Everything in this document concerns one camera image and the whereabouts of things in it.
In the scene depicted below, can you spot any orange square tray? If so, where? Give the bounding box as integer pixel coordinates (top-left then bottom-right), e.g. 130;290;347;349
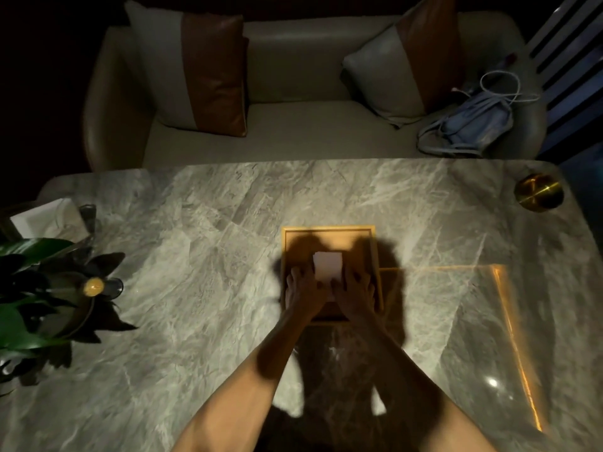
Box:
281;225;384;324

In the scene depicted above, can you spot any person's right hand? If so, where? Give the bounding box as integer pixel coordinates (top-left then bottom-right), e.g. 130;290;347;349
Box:
330;269;377;324

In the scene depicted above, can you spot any green potted plant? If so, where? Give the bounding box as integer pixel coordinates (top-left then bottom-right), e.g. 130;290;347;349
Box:
0;237;138;396

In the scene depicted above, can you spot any white cable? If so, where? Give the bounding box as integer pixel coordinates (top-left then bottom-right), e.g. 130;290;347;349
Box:
451;69;541;108

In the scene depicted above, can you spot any person's left forearm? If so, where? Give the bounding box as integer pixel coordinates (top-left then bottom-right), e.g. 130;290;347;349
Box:
171;309;317;452

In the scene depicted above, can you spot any gold round ashtray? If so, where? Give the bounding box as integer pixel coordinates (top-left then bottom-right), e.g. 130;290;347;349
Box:
513;172;565;213

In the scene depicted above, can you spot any clear acrylic sheet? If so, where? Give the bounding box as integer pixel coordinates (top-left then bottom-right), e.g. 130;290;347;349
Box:
379;264;551;433

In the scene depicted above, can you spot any person's left hand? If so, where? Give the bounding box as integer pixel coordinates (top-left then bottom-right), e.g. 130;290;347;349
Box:
285;266;331;323

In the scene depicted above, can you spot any dark bottle with gold cap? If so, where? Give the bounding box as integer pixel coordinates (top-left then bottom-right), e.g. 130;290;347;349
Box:
45;277;124;299

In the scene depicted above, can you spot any light blue bag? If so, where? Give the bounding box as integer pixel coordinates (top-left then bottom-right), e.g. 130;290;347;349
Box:
416;91;515;158

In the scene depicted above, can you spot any beige leather sofa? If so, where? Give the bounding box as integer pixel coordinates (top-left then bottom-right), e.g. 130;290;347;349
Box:
81;12;548;174

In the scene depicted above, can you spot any white tissue box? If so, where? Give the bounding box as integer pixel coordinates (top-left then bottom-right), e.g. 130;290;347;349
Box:
9;198;97;244

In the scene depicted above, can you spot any grey and brown cushion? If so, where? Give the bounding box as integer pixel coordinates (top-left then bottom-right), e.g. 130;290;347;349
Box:
124;0;250;138
341;0;467;129

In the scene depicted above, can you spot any person's right forearm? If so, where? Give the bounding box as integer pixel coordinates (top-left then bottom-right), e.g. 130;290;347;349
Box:
348;309;499;452

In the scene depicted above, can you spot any white card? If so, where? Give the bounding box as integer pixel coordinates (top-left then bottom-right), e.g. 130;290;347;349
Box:
313;251;344;284

